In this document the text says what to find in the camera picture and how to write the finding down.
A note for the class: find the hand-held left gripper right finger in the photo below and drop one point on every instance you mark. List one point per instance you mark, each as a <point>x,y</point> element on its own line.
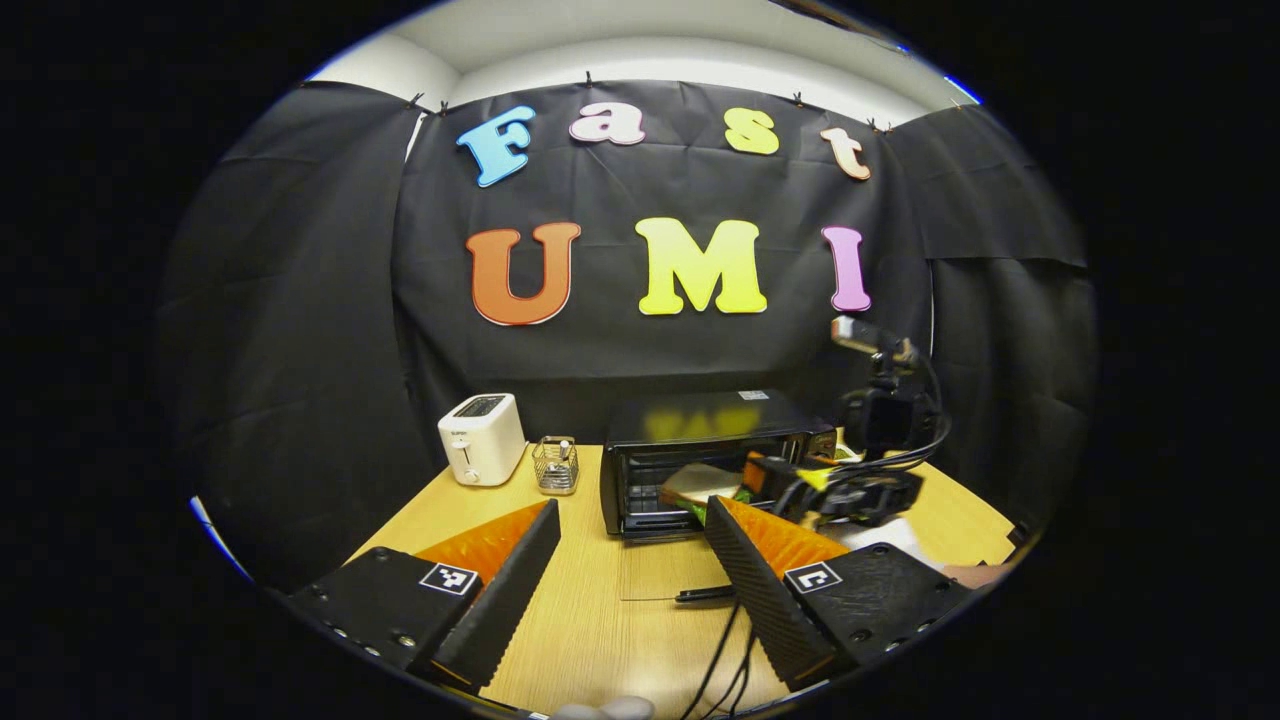
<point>760,600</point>

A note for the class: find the black backdrop cloth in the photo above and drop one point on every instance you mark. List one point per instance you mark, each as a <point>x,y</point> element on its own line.
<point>640,340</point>

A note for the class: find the black electric oven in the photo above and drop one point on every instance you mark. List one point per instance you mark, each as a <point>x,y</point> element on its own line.
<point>700,425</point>

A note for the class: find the sandwich with lettuce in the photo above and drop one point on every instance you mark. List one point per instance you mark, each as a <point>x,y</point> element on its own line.
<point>700,485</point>

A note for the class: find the white toaster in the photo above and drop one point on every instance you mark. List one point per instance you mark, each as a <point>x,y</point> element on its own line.
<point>482,440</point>

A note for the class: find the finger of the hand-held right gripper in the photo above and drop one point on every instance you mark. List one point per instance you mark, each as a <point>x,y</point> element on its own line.
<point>770,475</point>

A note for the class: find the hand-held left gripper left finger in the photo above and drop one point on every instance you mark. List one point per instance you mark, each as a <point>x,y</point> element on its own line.
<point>505,600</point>

